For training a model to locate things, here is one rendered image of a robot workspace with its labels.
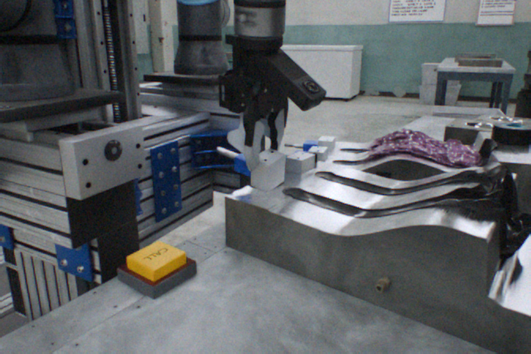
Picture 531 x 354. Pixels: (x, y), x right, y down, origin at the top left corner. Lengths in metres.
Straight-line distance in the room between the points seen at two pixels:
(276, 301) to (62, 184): 0.36
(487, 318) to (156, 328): 0.38
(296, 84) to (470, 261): 0.30
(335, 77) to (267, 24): 6.81
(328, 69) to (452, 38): 2.13
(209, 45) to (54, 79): 0.47
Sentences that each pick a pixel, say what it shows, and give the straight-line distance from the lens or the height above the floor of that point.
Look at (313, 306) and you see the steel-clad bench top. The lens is 0.58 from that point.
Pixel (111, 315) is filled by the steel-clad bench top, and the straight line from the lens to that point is 0.59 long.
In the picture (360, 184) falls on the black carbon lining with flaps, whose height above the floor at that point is 0.88.
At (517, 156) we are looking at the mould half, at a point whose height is 0.91.
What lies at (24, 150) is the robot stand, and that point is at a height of 0.97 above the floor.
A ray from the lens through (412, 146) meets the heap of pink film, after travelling 0.94.
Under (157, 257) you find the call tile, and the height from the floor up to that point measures 0.84.
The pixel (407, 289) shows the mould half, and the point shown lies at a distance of 0.56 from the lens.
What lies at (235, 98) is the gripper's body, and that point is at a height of 1.04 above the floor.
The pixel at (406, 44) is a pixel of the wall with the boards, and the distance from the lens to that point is 8.00.
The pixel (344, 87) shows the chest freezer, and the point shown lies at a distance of 7.36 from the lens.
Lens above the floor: 1.14
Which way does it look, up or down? 16 degrees down
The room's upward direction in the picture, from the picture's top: straight up
